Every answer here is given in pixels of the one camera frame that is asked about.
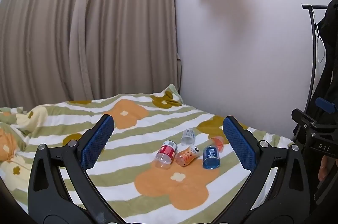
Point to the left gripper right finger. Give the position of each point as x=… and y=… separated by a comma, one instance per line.
x=277, y=189

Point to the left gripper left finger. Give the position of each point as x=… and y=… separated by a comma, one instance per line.
x=60, y=190

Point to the red label clear cup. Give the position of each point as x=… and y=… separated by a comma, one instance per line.
x=165, y=154

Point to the orange tinted clear cup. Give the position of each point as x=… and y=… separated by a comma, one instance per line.
x=219, y=142

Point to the white blue label clear cup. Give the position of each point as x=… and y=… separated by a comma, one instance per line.
x=188, y=137

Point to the person's right hand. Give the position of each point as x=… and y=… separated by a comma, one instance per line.
x=324, y=168

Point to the floral striped blanket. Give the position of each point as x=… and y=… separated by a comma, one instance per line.
x=125, y=173

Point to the beige curtain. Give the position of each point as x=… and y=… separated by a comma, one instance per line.
x=62, y=50

